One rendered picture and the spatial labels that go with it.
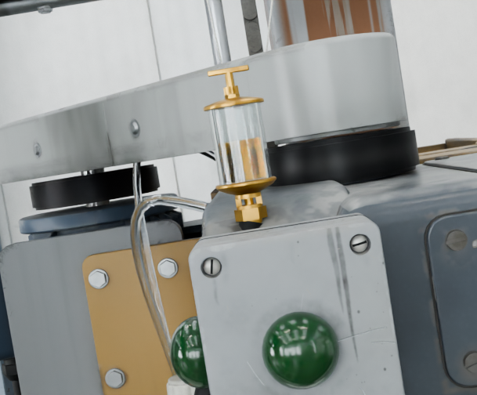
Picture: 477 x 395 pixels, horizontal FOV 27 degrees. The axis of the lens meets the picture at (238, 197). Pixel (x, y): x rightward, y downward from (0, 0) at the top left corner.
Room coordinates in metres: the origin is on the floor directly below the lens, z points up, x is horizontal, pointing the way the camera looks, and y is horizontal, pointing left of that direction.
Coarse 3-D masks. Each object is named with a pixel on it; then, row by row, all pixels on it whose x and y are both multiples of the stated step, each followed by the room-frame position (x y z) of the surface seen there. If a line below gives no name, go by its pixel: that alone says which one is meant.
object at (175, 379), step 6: (174, 378) 0.65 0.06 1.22; (168, 384) 0.65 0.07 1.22; (174, 384) 0.64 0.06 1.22; (180, 384) 0.64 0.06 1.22; (186, 384) 0.64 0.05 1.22; (168, 390) 0.64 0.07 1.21; (174, 390) 0.64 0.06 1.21; (180, 390) 0.64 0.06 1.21; (186, 390) 0.64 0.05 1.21; (192, 390) 0.64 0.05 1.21
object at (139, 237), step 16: (144, 208) 0.54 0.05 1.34; (192, 208) 0.52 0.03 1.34; (144, 224) 0.70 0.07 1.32; (144, 240) 0.70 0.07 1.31; (144, 256) 0.70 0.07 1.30; (144, 272) 0.59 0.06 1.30; (144, 288) 0.60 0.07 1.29; (160, 304) 0.70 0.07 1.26; (160, 320) 0.63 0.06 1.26; (160, 336) 0.64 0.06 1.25
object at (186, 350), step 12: (180, 324) 0.40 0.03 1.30; (192, 324) 0.39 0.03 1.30; (180, 336) 0.39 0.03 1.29; (192, 336) 0.39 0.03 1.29; (180, 348) 0.39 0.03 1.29; (192, 348) 0.39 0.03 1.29; (180, 360) 0.39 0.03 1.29; (192, 360) 0.39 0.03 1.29; (180, 372) 0.39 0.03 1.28; (192, 372) 0.39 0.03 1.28; (204, 372) 0.39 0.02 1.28; (192, 384) 0.39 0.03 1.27; (204, 384) 0.39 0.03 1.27
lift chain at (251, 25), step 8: (240, 0) 0.98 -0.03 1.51; (248, 0) 0.98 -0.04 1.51; (248, 8) 0.98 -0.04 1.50; (256, 8) 0.98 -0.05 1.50; (248, 16) 0.98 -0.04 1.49; (256, 16) 0.98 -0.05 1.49; (248, 24) 0.98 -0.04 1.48; (256, 24) 0.98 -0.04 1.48; (248, 32) 0.98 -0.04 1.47; (256, 32) 0.98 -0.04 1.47; (248, 40) 0.98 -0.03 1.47; (256, 40) 0.98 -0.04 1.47; (248, 48) 0.98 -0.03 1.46; (256, 48) 0.98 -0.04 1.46; (272, 144) 0.98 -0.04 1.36
